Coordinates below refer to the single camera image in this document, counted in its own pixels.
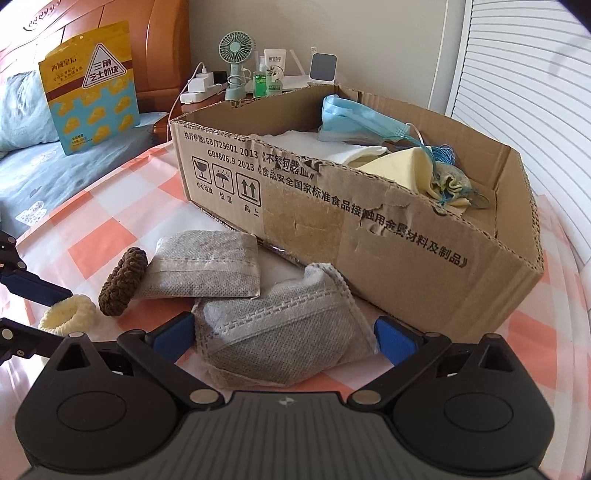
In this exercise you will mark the open cardboard box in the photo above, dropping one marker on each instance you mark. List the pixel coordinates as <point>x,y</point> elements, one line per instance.
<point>458,274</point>

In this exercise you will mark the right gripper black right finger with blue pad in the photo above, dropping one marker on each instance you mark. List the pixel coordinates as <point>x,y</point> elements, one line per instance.
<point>411,354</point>

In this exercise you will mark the blue bed sheet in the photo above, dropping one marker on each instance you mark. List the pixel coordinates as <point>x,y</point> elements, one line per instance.
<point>36,175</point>

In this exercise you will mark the white cosmetic tube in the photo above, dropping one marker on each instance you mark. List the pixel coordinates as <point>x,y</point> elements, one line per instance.
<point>276,57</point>

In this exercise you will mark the white cloth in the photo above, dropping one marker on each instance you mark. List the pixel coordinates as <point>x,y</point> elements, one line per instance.
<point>308,144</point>

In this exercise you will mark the green tube with white card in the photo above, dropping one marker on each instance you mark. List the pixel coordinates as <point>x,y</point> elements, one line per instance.
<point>274,86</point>

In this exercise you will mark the blue embroidered sachet pouch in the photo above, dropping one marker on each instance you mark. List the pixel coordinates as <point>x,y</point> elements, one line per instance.
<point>451,185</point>

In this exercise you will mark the red white checkered tablecloth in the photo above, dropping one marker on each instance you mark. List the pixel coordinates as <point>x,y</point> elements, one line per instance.
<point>78,245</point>

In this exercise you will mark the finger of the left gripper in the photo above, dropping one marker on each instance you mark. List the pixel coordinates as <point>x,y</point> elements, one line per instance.
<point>24,341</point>
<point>19,281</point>

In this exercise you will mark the green spray bottle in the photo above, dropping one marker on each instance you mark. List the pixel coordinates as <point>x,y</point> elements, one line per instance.
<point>259,79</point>

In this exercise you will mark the wooden bed headboard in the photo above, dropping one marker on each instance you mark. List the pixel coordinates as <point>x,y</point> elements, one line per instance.
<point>159,36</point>

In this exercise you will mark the green desk fan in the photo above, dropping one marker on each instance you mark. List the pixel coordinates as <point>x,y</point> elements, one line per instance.
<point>235,48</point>

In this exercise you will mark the white louvered closet doors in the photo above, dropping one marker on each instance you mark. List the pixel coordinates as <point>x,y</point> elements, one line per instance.
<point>519,72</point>

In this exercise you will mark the white wifi router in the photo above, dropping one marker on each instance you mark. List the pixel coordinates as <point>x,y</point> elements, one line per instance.
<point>302,79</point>

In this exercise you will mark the grey mesh sachet bag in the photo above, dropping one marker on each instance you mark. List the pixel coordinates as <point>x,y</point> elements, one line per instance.
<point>291,332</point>
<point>203,264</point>

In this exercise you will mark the blue surgical face mask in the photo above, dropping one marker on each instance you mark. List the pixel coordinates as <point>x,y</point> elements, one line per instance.
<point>349,121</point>

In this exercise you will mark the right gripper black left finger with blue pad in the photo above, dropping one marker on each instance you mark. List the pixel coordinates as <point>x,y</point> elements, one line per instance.
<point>157,351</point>

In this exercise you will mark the yellow blue snack bag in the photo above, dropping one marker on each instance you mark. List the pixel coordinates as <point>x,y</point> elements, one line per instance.
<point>89,87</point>

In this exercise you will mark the white power strip with charger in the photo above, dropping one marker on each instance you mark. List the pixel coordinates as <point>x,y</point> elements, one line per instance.
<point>200,86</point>

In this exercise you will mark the brown knitted scrunchie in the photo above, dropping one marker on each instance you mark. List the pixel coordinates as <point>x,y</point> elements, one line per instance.
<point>121,284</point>

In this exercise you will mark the yellow cloth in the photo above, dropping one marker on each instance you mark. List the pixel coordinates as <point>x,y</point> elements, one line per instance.
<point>411,168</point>

